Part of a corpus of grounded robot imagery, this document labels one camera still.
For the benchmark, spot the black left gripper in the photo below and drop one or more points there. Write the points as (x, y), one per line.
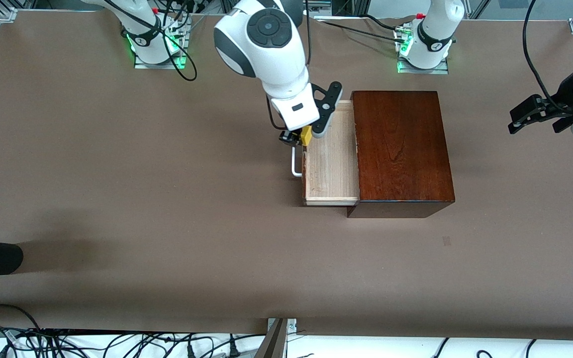
(563, 94)

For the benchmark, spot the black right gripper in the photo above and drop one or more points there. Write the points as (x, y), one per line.
(289, 138)

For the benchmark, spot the yellow wooden block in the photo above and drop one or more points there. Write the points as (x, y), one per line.
(306, 136)

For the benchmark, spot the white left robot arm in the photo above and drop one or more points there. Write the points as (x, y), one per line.
(435, 30)

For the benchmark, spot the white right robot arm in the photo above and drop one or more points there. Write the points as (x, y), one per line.
(266, 54)

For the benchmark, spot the dark wooden cabinet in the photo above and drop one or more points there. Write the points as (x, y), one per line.
(401, 149)

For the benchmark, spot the grey power strip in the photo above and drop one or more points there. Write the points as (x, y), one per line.
(316, 4)

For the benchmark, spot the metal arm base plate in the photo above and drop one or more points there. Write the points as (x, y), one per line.
(423, 71)
(159, 65)

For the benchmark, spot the aluminium bracket with profile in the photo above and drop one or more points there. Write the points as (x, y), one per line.
(271, 343)

